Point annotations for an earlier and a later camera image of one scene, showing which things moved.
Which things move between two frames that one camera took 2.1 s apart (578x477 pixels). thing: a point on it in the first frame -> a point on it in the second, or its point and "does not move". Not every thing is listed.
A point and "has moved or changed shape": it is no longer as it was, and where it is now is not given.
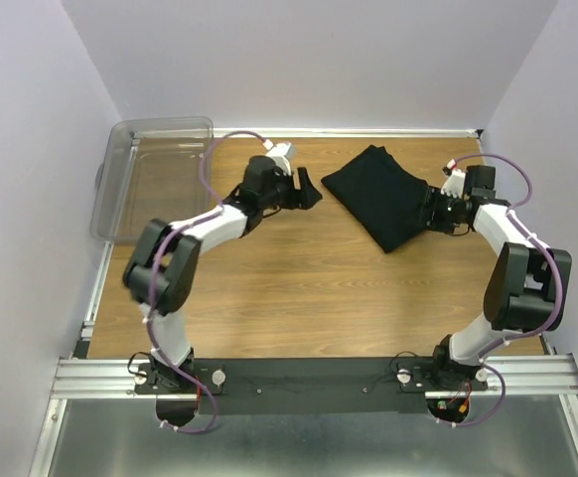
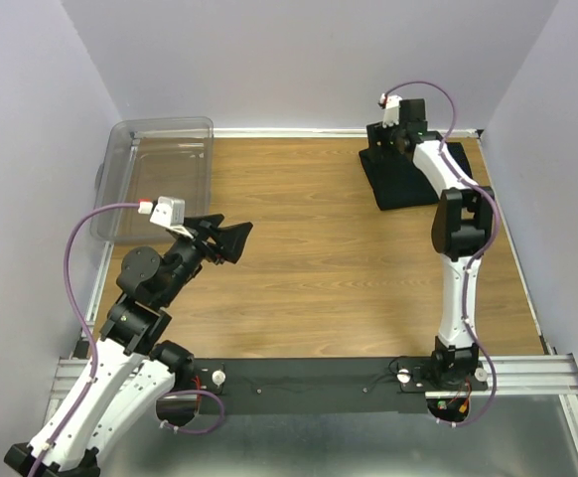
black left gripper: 294,189 -> 208,238
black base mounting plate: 307,388 does not move
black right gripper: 434,210 -> 378,135
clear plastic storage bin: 152,169 does not move
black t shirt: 389,199 has moved or changed shape
